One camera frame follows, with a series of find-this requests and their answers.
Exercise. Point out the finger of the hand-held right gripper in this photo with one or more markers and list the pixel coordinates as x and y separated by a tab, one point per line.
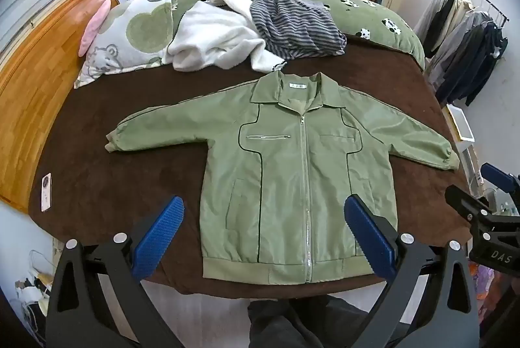
497	176
465	201

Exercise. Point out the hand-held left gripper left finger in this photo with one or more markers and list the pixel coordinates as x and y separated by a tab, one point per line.
160	234

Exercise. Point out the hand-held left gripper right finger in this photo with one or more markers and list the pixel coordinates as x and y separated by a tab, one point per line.
367	234

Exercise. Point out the green zip jacket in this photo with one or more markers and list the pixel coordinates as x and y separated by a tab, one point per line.
280	189

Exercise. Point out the row of hanging clothes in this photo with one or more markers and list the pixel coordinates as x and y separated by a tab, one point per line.
467	47

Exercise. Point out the white storage box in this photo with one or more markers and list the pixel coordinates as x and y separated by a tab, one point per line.
467	128

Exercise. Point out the white remote control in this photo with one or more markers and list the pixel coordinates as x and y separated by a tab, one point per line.
46	193

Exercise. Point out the person's legs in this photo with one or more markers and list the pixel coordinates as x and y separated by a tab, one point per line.
284	323

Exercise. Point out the pile of floor clutter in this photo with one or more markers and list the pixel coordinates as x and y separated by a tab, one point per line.
34	291

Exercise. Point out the white fleece garment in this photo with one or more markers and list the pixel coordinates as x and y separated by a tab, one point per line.
211	35

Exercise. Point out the bear print pillow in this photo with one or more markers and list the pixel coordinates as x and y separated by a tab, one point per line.
122	31

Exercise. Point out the wooden headboard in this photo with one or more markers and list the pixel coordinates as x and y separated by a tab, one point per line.
36	67

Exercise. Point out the green panda print duvet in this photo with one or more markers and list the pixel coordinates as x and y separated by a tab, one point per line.
365	14

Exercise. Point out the pink pillow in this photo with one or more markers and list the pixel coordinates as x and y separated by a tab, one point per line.
93	29

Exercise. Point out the grey striped garment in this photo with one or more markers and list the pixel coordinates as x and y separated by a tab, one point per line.
292	27

